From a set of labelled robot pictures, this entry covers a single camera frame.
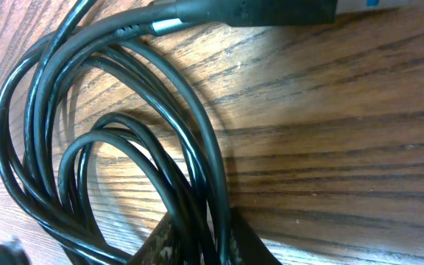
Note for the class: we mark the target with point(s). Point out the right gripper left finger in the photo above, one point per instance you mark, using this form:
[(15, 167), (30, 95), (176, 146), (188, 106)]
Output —
[(162, 247)]

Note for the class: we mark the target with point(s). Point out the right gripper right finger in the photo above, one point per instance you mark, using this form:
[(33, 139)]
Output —
[(246, 248)]

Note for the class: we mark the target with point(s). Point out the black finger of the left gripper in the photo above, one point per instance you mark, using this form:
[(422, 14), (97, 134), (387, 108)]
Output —
[(12, 253)]

